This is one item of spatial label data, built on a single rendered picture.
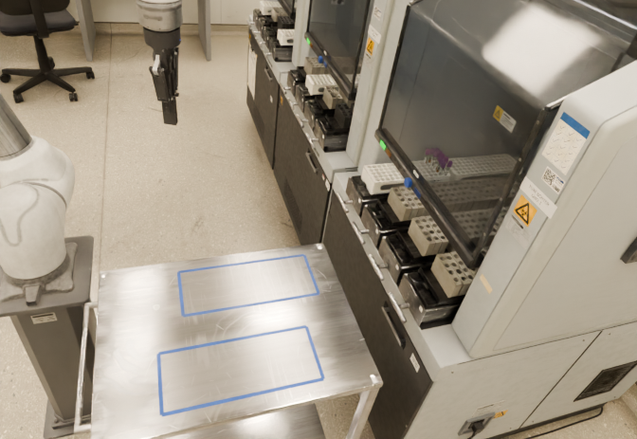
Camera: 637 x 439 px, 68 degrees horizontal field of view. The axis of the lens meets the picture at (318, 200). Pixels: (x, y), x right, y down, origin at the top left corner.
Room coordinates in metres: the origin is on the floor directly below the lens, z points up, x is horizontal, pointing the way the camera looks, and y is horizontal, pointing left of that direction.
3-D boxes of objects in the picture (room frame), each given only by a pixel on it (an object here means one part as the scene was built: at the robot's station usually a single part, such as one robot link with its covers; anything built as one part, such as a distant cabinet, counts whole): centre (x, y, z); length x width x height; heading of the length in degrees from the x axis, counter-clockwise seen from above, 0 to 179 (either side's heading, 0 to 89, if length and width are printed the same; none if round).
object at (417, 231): (1.04, -0.32, 0.85); 0.12 x 0.02 x 0.06; 23
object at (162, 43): (0.96, 0.39, 1.35); 0.08 x 0.07 x 0.09; 1
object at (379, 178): (1.36, -0.29, 0.83); 0.30 x 0.10 x 0.06; 113
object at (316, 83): (2.01, -0.01, 0.83); 0.30 x 0.10 x 0.06; 113
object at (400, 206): (1.18, -0.26, 0.85); 0.12 x 0.02 x 0.06; 24
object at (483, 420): (0.79, -0.64, 0.29); 0.11 x 0.03 x 0.10; 113
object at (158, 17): (0.96, 0.39, 1.42); 0.09 x 0.09 x 0.06
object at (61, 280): (0.80, 0.73, 0.73); 0.22 x 0.18 x 0.06; 23
